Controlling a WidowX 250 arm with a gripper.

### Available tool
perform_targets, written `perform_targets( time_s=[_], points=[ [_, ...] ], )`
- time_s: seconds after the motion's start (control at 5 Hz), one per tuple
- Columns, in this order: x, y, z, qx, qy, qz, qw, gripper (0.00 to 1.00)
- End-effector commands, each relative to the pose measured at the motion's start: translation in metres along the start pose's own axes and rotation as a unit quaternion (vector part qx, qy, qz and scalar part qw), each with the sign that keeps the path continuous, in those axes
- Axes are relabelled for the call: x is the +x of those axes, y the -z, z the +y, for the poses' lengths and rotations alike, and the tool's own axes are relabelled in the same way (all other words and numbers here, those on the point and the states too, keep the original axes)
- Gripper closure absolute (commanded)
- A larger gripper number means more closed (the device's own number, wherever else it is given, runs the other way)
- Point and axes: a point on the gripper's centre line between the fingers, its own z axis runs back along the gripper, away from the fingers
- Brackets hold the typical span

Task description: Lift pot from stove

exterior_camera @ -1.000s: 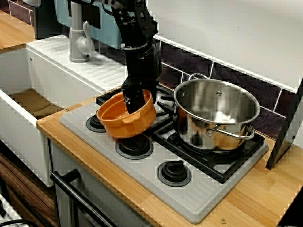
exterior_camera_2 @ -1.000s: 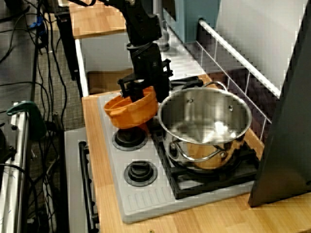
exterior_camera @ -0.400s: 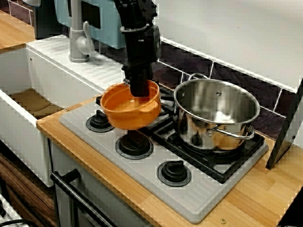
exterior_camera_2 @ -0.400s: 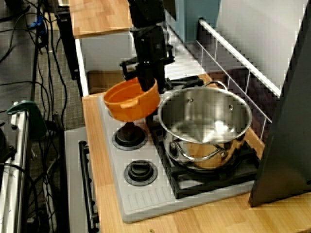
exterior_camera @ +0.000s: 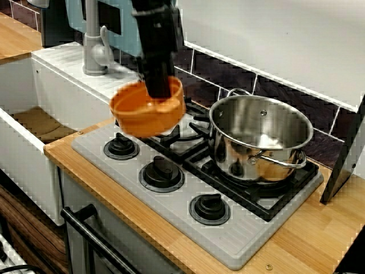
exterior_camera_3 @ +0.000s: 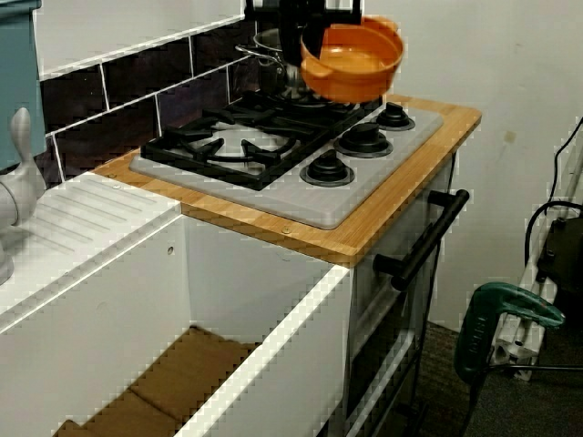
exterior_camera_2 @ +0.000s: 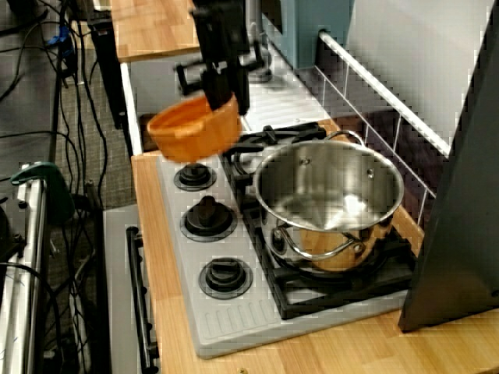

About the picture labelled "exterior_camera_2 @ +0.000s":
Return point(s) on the blue connector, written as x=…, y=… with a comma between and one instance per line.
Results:
x=62, y=39

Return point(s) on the white oven front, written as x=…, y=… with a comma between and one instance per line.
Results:
x=117, y=272

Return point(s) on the grey stove top plate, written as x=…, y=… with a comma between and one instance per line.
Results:
x=234, y=323

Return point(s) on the wooden countertop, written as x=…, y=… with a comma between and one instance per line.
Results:
x=351, y=350

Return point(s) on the grey toy faucet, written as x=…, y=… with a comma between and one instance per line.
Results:
x=269, y=73

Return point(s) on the black post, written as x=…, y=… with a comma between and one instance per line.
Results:
x=109, y=70

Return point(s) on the teal box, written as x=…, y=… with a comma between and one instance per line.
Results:
x=312, y=31

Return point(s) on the stainless steel pot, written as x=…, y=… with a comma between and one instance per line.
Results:
x=331, y=202

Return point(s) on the orange plastic toy pot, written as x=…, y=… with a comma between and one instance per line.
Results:
x=195, y=136

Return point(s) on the white toy sink basin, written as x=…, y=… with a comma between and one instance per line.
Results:
x=280, y=105

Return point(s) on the green clamp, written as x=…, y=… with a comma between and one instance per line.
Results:
x=58, y=191

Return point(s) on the black stove grate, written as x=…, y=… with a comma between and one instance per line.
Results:
x=335, y=292

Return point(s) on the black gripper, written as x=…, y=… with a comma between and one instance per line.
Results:
x=222, y=31

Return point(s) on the wooden table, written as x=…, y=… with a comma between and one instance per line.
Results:
x=156, y=27

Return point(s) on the dark grey slanted panel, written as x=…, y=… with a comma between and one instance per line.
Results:
x=460, y=195

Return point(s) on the black stove knob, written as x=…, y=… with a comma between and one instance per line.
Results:
x=208, y=220
x=225, y=277
x=195, y=177

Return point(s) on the aluminium frame profile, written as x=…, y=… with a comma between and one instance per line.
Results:
x=31, y=253

